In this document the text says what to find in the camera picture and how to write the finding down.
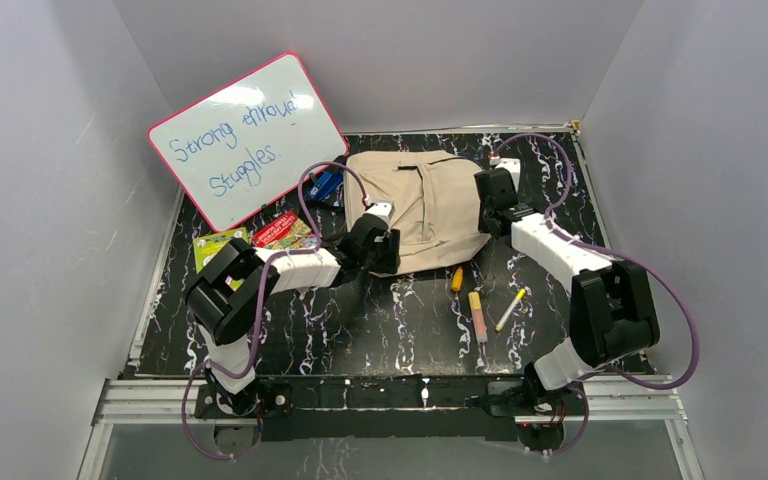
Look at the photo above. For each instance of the yellow pink highlighter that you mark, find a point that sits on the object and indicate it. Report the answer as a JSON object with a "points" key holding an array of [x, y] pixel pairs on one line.
{"points": [[479, 324]]}

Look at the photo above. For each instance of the green book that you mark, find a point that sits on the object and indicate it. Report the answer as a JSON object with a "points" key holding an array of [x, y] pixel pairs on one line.
{"points": [[206, 247]]}

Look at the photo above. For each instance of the black base frame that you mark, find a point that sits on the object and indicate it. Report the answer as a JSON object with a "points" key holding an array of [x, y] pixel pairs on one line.
{"points": [[493, 408]]}

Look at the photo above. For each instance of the orange highlighter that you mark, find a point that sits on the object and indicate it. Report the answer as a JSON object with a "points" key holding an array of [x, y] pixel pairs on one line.
{"points": [[457, 279]]}

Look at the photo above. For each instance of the yellow white pen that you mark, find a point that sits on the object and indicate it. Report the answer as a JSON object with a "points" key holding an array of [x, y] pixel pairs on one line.
{"points": [[510, 310]]}

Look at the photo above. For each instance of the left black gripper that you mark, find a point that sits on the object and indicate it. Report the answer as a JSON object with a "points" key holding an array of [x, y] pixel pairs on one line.
{"points": [[384, 249]]}

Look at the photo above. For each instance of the aluminium rail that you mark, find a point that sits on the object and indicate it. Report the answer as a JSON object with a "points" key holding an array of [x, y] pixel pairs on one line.
{"points": [[145, 402]]}

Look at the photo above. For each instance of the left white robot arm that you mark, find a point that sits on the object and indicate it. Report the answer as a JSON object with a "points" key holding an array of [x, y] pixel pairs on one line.
{"points": [[227, 298]]}

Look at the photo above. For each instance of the pink framed whiteboard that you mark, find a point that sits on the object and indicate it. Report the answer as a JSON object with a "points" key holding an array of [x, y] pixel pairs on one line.
{"points": [[248, 144]]}

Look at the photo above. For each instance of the red treehouse book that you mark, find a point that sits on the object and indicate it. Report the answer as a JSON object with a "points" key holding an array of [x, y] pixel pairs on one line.
{"points": [[286, 232]]}

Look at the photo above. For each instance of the beige backpack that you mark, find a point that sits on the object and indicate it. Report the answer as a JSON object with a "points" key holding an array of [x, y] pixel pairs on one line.
{"points": [[435, 199]]}

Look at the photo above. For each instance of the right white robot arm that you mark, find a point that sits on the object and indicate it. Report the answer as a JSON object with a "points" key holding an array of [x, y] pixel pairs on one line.
{"points": [[611, 313]]}

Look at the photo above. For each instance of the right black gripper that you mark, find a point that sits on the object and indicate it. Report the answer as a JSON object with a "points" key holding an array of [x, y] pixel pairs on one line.
{"points": [[481, 218]]}

